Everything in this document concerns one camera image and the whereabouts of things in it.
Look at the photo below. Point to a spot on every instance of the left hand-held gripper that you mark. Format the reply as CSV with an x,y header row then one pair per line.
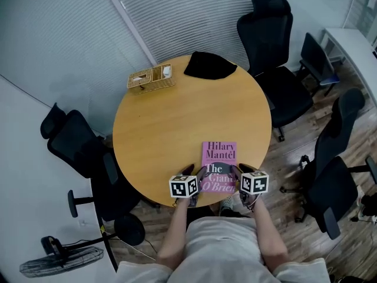
x,y
182,187

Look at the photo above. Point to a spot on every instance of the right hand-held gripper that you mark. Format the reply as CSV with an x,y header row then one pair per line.
x,y
254,184

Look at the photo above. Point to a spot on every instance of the pink book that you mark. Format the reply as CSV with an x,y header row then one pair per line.
x,y
219,152

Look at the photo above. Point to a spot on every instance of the person's right forearm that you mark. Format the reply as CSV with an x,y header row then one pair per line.
x,y
268,234

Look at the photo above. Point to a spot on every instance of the person's left forearm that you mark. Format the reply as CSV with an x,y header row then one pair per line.
x,y
176,234

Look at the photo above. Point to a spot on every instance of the person's shoe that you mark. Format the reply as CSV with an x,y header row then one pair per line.
x,y
226,205

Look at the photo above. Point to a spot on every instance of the person's grey shirt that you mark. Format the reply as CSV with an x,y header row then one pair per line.
x,y
221,252

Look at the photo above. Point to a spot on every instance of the dark grey office chair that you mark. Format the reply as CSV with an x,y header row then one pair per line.
x,y
335,181

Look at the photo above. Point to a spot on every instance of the wicker tissue basket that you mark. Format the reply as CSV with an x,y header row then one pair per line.
x,y
147,84

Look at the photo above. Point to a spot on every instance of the white paper packets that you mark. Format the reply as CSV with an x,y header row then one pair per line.
x,y
166,71

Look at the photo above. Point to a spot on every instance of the black cloth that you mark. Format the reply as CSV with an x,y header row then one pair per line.
x,y
209,66

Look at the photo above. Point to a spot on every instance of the white tissue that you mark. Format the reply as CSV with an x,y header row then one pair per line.
x,y
137,78

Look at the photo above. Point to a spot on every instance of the black mesh office chair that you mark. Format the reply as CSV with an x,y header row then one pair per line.
x,y
76,146

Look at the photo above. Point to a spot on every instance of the black bag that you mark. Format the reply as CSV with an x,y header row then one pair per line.
x,y
369,205

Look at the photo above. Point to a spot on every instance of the black office chair tall headrest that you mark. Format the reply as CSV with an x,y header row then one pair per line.
x,y
265,40

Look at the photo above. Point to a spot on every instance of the dark chair with blue seat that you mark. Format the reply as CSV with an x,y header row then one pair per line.
x,y
315,57

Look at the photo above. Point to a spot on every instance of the white desk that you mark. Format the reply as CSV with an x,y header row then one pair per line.
x,y
350,46

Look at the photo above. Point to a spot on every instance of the black pedestal fan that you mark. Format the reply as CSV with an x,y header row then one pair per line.
x,y
59,261

